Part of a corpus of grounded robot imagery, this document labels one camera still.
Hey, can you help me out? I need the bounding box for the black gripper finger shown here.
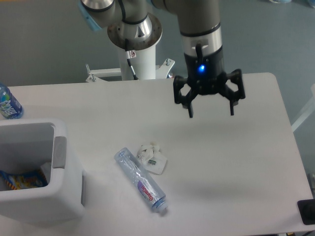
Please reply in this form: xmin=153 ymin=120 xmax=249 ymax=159
xmin=173 ymin=75 xmax=198 ymax=118
xmin=218 ymin=69 xmax=246 ymax=116

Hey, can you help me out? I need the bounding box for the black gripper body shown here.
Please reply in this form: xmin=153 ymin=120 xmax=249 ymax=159
xmin=184 ymin=48 xmax=224 ymax=95

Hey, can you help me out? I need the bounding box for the white plastic wrapper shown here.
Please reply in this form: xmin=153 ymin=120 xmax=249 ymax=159
xmin=136 ymin=142 xmax=168 ymax=175

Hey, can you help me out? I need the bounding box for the clear plastic water bottle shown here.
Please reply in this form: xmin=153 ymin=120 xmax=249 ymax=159
xmin=114 ymin=147 xmax=168 ymax=215

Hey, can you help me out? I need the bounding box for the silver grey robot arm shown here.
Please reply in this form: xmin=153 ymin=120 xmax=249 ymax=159
xmin=78 ymin=0 xmax=246 ymax=117

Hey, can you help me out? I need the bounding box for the white trash can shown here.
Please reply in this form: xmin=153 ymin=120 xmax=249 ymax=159
xmin=0 ymin=118 xmax=85 ymax=222

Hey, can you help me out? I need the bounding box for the black device at table edge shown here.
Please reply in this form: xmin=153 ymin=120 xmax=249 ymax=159
xmin=297 ymin=199 xmax=315 ymax=225

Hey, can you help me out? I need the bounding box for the colourful snack wrapper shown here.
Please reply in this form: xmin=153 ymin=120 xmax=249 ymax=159
xmin=0 ymin=169 xmax=48 ymax=190

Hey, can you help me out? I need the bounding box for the blue labelled drink bottle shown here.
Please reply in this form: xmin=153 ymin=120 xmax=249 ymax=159
xmin=0 ymin=83 xmax=24 ymax=119

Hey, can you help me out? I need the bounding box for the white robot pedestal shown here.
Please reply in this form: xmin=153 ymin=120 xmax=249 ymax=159
xmin=86 ymin=13 xmax=175 ymax=82

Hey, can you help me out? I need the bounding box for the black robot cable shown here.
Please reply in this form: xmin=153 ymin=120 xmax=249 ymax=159
xmin=124 ymin=38 xmax=139 ymax=81

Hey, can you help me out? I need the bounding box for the white frame leg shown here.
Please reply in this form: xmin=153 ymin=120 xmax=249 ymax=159
xmin=291 ymin=84 xmax=315 ymax=132

